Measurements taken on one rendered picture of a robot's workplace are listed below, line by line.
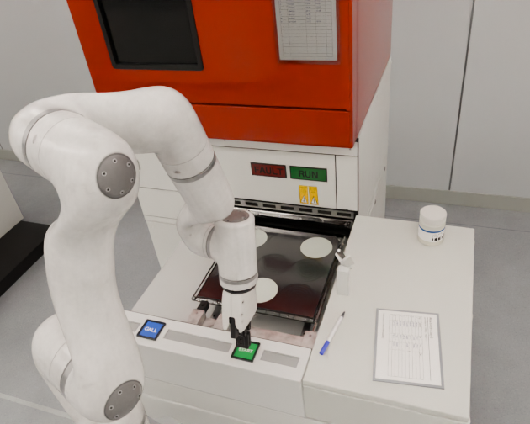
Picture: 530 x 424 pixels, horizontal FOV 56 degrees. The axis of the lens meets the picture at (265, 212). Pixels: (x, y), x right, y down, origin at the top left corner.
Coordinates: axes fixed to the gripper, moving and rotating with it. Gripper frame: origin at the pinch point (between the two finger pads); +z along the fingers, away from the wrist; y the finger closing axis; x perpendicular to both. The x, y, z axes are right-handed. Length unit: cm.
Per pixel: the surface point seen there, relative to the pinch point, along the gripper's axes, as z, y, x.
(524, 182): 36, -219, 84
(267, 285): 4.7, -29.5, -4.7
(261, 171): -21, -55, -15
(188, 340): 5.0, -1.2, -15.4
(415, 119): 1, -211, 21
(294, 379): 5.6, 3.2, 13.4
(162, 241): 15, -63, -61
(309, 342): 7.6, -12.2, 12.4
